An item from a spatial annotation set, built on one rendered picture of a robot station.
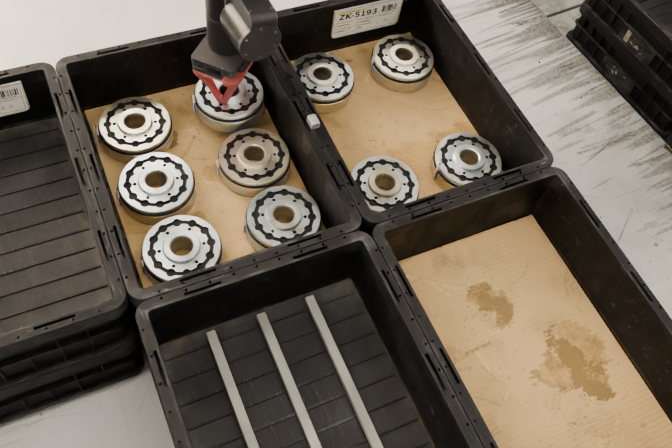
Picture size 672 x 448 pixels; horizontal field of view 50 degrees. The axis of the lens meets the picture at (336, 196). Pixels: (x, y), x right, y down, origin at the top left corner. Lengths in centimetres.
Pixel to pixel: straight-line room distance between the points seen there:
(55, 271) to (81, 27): 60
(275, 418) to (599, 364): 43
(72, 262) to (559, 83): 97
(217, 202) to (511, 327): 44
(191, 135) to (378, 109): 30
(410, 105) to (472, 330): 39
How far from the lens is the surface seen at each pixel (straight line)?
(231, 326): 95
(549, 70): 152
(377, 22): 125
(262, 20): 89
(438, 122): 118
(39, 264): 103
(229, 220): 102
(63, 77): 107
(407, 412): 94
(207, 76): 102
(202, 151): 109
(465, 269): 103
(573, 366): 102
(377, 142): 113
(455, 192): 97
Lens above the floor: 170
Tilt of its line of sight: 56 degrees down
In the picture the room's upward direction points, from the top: 12 degrees clockwise
